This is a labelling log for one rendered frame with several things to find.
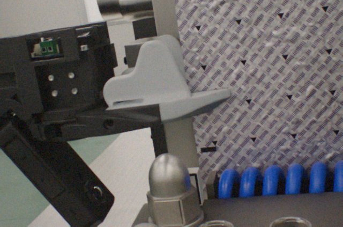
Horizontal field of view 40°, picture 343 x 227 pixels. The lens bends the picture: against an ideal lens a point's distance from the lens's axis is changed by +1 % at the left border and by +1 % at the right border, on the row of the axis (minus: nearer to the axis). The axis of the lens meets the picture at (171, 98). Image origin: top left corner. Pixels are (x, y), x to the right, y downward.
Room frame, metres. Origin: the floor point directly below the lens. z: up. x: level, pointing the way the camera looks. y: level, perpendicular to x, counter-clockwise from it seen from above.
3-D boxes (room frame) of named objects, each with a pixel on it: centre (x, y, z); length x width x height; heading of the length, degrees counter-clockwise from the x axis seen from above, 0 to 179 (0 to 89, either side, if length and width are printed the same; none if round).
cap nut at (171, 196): (0.29, 0.01, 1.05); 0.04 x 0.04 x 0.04
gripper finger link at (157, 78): (0.34, 0.00, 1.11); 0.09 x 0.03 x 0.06; 76
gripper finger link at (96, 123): (0.35, 0.05, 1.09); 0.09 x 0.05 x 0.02; 76
